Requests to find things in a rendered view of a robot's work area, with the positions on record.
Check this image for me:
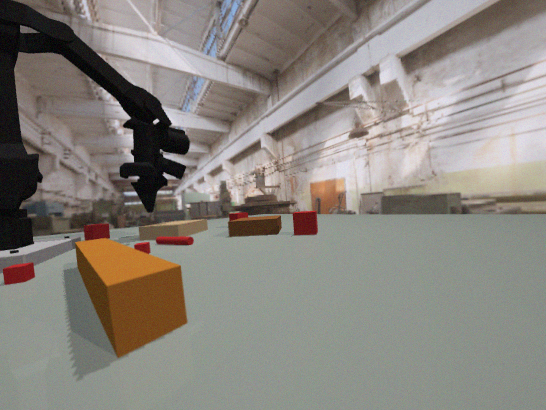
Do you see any orange rectangular block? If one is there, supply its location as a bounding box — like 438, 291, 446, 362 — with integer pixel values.
75, 238, 188, 358

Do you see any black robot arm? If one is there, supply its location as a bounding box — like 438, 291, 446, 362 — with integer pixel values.
0, 0, 190, 251

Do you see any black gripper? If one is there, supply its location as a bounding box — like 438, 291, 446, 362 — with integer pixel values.
119, 144, 168, 213

